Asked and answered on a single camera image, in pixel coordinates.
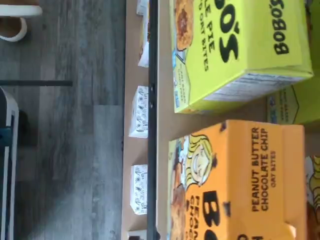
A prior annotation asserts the white curved furniture base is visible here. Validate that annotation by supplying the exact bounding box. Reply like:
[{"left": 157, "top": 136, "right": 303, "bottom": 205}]
[{"left": 0, "top": 4, "right": 44, "bottom": 43}]

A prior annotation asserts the white framed dark panel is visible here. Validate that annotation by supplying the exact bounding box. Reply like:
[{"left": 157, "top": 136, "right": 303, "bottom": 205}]
[{"left": 0, "top": 85, "right": 21, "bottom": 240}]

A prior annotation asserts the white snack package top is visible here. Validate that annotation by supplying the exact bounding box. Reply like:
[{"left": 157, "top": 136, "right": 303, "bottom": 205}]
[{"left": 137, "top": 15, "right": 151, "bottom": 68}]

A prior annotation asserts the orange Bobo's peanut butter box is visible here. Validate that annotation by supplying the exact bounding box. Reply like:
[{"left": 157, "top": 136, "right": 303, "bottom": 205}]
[
  {"left": 303, "top": 154, "right": 320, "bottom": 240},
  {"left": 167, "top": 119, "right": 307, "bottom": 240}
]

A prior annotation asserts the white patterned pantry box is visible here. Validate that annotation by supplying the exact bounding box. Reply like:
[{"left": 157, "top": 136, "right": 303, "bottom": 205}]
[
  {"left": 129, "top": 163, "right": 149, "bottom": 216},
  {"left": 128, "top": 85, "right": 150, "bottom": 139}
]

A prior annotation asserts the black metal shelf beam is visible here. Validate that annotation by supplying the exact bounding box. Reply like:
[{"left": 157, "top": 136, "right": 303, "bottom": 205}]
[{"left": 146, "top": 0, "right": 161, "bottom": 240}]

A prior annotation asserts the green Bobo's apple pie box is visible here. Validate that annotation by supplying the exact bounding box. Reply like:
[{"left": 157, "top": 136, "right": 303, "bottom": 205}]
[
  {"left": 169, "top": 0, "right": 315, "bottom": 115},
  {"left": 265, "top": 0, "right": 320, "bottom": 126}
]

